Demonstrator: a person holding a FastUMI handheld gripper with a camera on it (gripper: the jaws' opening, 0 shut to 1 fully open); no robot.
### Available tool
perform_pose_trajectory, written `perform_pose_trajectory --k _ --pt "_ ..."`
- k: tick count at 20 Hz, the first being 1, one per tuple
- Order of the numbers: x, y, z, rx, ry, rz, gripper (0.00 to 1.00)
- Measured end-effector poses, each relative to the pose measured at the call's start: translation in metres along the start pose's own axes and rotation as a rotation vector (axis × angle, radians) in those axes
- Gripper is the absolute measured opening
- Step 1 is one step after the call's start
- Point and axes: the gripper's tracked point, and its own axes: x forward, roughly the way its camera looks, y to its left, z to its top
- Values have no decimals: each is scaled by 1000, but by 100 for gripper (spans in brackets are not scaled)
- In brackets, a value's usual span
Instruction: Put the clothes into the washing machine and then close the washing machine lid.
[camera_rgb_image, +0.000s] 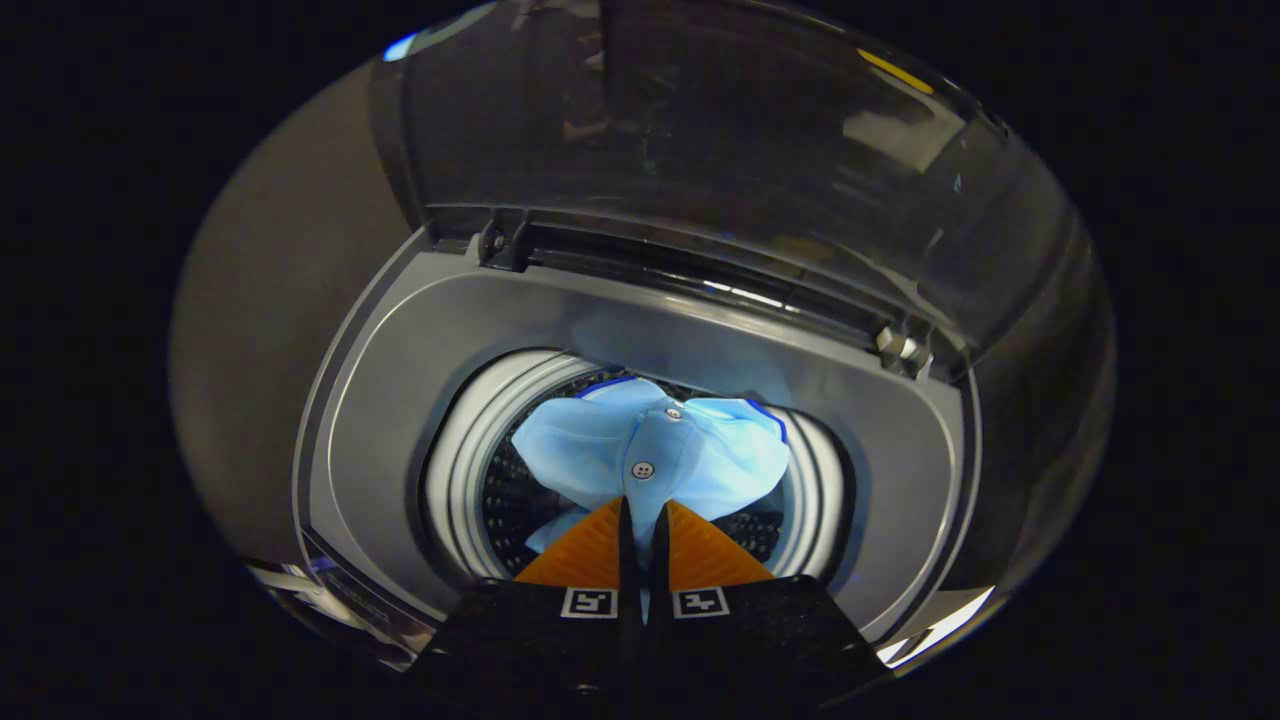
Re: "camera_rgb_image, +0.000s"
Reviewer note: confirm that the light blue polo shirt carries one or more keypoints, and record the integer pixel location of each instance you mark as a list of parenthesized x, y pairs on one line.
[(590, 450)]

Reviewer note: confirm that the grey washing machine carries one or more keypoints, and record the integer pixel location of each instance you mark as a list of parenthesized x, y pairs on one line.
[(400, 400)]

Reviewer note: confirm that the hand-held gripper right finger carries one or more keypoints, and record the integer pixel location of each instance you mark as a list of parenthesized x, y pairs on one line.
[(660, 560)]

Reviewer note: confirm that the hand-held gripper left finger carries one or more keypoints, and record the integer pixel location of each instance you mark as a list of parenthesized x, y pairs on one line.
[(628, 560)]

